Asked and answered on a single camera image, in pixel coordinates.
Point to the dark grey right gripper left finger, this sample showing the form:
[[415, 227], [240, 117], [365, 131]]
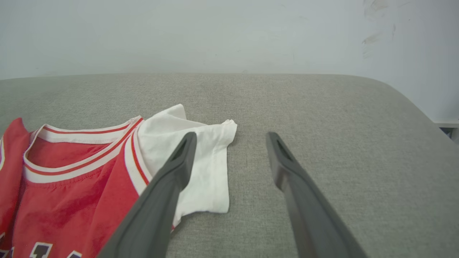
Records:
[[154, 222]]

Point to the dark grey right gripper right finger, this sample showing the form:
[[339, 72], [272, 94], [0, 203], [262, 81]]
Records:
[[315, 229]]

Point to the red basketball jersey white sleeves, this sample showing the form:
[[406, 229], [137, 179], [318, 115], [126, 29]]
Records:
[[71, 200]]

